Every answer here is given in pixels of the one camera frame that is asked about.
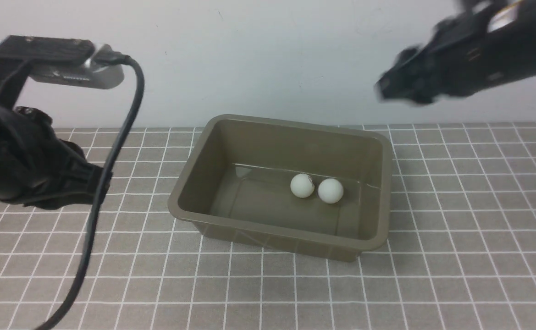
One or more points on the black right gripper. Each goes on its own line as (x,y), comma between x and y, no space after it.
(489,44)

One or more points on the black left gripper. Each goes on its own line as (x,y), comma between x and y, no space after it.
(38,169)

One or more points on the plain white table-tennis ball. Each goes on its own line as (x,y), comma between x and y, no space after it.
(330,191)

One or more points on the white ball with logo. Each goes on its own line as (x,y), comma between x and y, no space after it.
(302,185)

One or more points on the olive green plastic bin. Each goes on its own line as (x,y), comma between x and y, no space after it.
(235,186)

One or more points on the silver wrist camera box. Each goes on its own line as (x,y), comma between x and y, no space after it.
(69,62)

